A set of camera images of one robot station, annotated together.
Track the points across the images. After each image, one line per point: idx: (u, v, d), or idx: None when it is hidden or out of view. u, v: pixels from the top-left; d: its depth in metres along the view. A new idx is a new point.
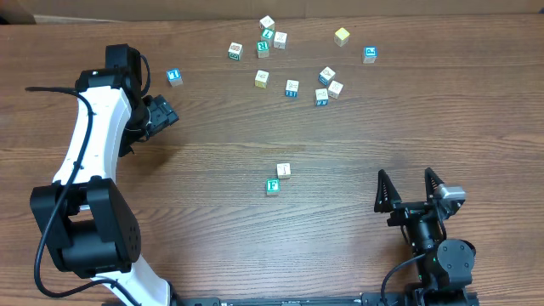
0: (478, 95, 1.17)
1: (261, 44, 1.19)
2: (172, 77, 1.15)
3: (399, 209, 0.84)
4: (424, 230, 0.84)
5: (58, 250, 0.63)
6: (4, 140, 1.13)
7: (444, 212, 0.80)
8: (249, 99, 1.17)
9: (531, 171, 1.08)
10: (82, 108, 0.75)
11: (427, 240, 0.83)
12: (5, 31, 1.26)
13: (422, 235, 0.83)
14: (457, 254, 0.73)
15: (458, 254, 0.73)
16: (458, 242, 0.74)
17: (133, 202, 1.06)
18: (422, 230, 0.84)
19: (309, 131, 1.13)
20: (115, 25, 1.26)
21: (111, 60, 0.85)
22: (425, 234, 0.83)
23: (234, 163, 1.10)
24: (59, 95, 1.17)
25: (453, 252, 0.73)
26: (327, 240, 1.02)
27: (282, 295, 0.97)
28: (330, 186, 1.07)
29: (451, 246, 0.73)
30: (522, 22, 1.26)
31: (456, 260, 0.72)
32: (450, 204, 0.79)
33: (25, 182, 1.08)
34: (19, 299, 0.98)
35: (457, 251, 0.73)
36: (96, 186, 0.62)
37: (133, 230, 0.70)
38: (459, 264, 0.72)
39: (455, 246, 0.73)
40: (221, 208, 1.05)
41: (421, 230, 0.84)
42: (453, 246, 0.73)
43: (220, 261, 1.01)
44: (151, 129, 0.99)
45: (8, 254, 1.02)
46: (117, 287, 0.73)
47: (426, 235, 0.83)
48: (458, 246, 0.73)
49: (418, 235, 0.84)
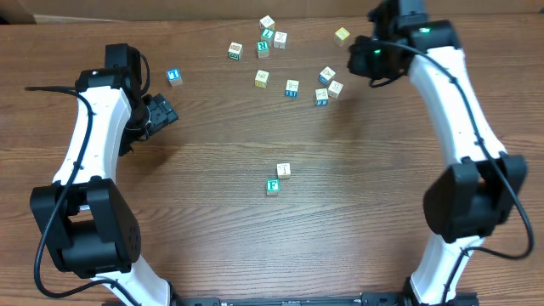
0: (478, 95, 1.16)
1: (261, 44, 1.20)
2: (172, 77, 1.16)
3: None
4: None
5: (58, 250, 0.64)
6: (4, 140, 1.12)
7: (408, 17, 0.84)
8: (249, 99, 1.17)
9: (531, 171, 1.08)
10: (82, 108, 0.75)
11: (418, 7, 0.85)
12: (4, 31, 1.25)
13: (410, 6, 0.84)
14: (434, 102, 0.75)
15: (432, 111, 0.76)
16: (461, 68, 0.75)
17: (133, 202, 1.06)
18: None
19: (309, 130, 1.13)
20: (115, 25, 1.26)
21: (110, 60, 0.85)
22: (412, 4, 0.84)
23: (234, 163, 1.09)
24: (59, 95, 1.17)
25: (441, 89, 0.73)
26: (327, 240, 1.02)
27: (282, 295, 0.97)
28: (330, 185, 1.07)
29: (443, 76, 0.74)
30: (522, 22, 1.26)
31: (449, 105, 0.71)
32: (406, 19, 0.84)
33: (25, 183, 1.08)
34: (19, 299, 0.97)
35: (426, 99, 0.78)
36: (96, 186, 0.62)
37: (133, 230, 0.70)
38: (457, 110, 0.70)
39: (438, 85, 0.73)
40: (221, 208, 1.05)
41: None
42: (440, 76, 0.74)
43: (220, 261, 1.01)
44: (151, 128, 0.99)
45: (8, 254, 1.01)
46: (117, 288, 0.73)
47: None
48: (434, 75, 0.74)
49: (406, 4, 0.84)
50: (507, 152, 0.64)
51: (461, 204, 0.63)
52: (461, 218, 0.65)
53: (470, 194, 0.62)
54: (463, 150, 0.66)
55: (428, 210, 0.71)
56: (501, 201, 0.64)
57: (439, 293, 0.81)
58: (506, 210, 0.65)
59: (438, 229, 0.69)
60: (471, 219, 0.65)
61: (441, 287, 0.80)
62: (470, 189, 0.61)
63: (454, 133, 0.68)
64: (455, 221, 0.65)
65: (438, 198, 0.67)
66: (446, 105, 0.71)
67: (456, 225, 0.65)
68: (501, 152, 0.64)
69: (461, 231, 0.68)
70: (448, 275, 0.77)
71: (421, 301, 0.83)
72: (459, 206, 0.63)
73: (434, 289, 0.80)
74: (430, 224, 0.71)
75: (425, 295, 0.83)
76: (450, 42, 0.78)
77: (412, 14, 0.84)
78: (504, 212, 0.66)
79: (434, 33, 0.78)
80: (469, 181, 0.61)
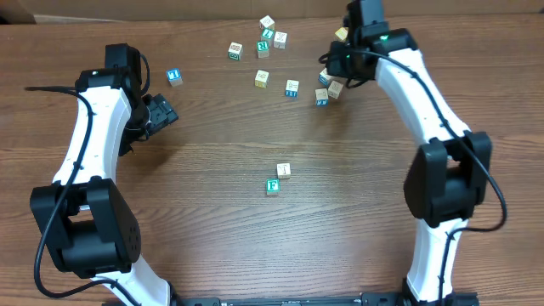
0: (478, 95, 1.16)
1: (261, 44, 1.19)
2: (172, 77, 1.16)
3: (357, 4, 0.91)
4: (379, 4, 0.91)
5: (58, 250, 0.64)
6: (5, 140, 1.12)
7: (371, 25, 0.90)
8: (249, 99, 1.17)
9: (531, 171, 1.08)
10: (83, 108, 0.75)
11: (379, 14, 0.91)
12: (4, 31, 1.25)
13: (371, 15, 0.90)
14: (402, 99, 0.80)
15: (399, 108, 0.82)
16: (420, 64, 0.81)
17: (133, 202, 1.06)
18: (373, 6, 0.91)
19: (309, 131, 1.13)
20: (115, 25, 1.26)
21: (110, 60, 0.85)
22: (374, 13, 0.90)
23: (234, 163, 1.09)
24: (59, 95, 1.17)
25: (405, 85, 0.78)
26: (327, 240, 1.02)
27: (282, 295, 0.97)
28: (330, 185, 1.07)
29: (405, 72, 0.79)
30: (522, 22, 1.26)
31: (413, 97, 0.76)
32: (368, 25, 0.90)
33: (25, 183, 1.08)
34: (19, 299, 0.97)
35: (394, 98, 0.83)
36: (96, 185, 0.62)
37: (133, 230, 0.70)
38: (422, 101, 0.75)
39: (401, 82, 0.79)
40: (221, 208, 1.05)
41: (371, 8, 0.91)
42: (403, 74, 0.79)
43: (220, 261, 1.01)
44: (151, 129, 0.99)
45: (8, 254, 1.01)
46: (117, 288, 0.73)
47: (380, 8, 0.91)
48: (397, 72, 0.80)
49: (368, 14, 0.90)
50: (470, 129, 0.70)
51: (435, 184, 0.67)
52: (439, 200, 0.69)
53: (442, 172, 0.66)
54: (430, 133, 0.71)
55: (410, 197, 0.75)
56: (473, 178, 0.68)
57: (436, 288, 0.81)
58: (480, 186, 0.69)
59: (419, 214, 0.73)
60: (449, 200, 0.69)
61: (437, 280, 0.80)
62: (440, 167, 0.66)
63: (421, 119, 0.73)
64: (433, 203, 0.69)
65: (415, 185, 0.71)
66: (411, 98, 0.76)
67: (434, 207, 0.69)
68: (465, 130, 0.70)
69: (442, 214, 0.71)
70: (440, 266, 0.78)
71: (418, 298, 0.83)
72: (434, 186, 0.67)
73: (429, 283, 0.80)
74: (413, 212, 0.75)
75: (422, 291, 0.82)
76: (408, 43, 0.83)
77: (375, 22, 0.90)
78: (479, 189, 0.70)
79: (393, 38, 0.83)
80: (439, 159, 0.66)
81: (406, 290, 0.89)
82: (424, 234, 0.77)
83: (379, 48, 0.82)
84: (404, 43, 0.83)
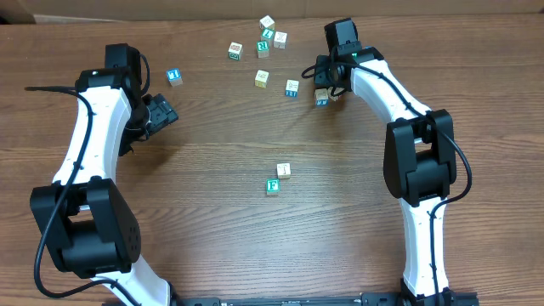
0: (478, 95, 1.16)
1: (261, 44, 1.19)
2: (172, 77, 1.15)
3: (332, 25, 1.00)
4: (352, 25, 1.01)
5: (58, 250, 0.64)
6: (4, 140, 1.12)
7: (348, 43, 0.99)
8: (249, 99, 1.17)
9: (531, 171, 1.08)
10: (83, 108, 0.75)
11: (353, 35, 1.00)
12: (4, 31, 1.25)
13: (346, 36, 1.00)
14: (375, 99, 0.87)
15: (374, 107, 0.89)
16: (386, 68, 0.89)
17: (133, 202, 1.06)
18: (347, 27, 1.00)
19: (309, 131, 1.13)
20: (116, 25, 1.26)
21: (110, 60, 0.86)
22: (348, 34, 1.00)
23: (234, 163, 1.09)
24: (59, 95, 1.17)
25: (375, 86, 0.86)
26: (327, 240, 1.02)
27: (282, 295, 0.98)
28: (330, 185, 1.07)
29: (373, 75, 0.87)
30: (522, 22, 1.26)
31: (382, 92, 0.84)
32: (345, 43, 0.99)
33: (25, 183, 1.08)
34: (19, 299, 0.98)
35: (370, 100, 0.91)
36: (96, 185, 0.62)
37: (133, 230, 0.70)
38: (388, 94, 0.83)
39: (371, 82, 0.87)
40: (221, 208, 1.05)
41: (345, 29, 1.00)
42: (371, 76, 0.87)
43: (220, 261, 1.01)
44: (151, 129, 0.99)
45: (8, 254, 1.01)
46: (117, 288, 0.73)
47: (353, 29, 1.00)
48: (367, 76, 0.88)
49: (342, 35, 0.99)
50: (431, 109, 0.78)
51: (407, 160, 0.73)
52: (414, 175, 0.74)
53: (411, 148, 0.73)
54: (398, 116, 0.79)
55: (389, 180, 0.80)
56: (442, 152, 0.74)
57: (429, 278, 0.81)
58: (450, 161, 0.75)
59: (398, 194, 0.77)
60: (422, 175, 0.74)
61: (429, 270, 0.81)
62: (408, 142, 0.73)
63: (388, 107, 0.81)
64: (408, 179, 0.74)
65: (391, 168, 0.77)
66: (380, 93, 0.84)
67: (410, 184, 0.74)
68: (427, 110, 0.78)
69: (419, 191, 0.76)
70: (430, 254, 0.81)
71: (415, 293, 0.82)
72: (406, 161, 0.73)
73: (423, 273, 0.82)
74: (393, 193, 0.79)
75: (417, 285, 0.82)
76: (375, 56, 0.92)
77: (348, 42, 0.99)
78: (450, 164, 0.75)
79: (362, 53, 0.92)
80: (405, 133, 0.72)
81: (405, 290, 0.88)
82: (410, 220, 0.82)
83: (351, 60, 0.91)
84: (371, 55, 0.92)
